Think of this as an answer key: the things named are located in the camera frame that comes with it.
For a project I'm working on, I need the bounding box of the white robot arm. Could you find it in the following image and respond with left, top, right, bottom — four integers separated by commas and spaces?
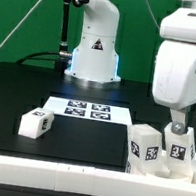
65, 0, 196, 135

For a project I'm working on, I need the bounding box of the white L-shaped fence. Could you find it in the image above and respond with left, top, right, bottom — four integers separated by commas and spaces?
0, 155, 196, 196

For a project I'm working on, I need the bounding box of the white marker sheet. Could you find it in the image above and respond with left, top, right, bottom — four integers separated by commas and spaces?
43, 96, 132, 125

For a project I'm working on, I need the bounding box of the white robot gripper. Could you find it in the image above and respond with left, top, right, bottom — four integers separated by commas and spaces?
152, 8, 196, 136

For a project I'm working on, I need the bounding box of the black cable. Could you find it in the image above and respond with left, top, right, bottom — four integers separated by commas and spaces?
15, 46, 62, 70

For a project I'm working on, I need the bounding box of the white cable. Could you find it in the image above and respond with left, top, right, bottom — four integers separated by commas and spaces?
0, 0, 67, 68

